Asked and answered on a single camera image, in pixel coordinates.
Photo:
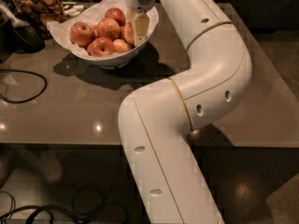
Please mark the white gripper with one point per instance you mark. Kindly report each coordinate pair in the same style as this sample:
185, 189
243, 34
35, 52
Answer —
139, 0

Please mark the red apple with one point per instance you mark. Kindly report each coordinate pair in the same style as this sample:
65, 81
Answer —
117, 15
100, 47
108, 28
81, 34
127, 33

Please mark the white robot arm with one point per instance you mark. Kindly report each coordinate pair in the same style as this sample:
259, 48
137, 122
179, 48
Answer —
155, 120

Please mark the red apple back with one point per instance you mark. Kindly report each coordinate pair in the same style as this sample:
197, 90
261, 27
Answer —
117, 15

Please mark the small yellowish apple front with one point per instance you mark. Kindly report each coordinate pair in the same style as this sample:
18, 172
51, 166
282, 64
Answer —
121, 46

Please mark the small red apple hidden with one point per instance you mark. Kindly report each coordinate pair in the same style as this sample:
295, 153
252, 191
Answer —
95, 34

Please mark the white bowl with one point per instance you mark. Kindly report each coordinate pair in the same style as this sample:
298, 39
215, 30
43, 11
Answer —
116, 59

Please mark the small white items behind bowl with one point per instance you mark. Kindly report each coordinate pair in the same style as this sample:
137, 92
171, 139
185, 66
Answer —
73, 10

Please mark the white paper liner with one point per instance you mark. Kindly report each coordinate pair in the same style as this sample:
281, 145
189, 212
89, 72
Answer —
92, 15

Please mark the glass jar of dried snacks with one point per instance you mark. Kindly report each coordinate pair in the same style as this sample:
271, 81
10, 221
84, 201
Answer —
41, 13

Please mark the black round appliance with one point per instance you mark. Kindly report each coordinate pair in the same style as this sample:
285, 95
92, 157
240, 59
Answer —
29, 39

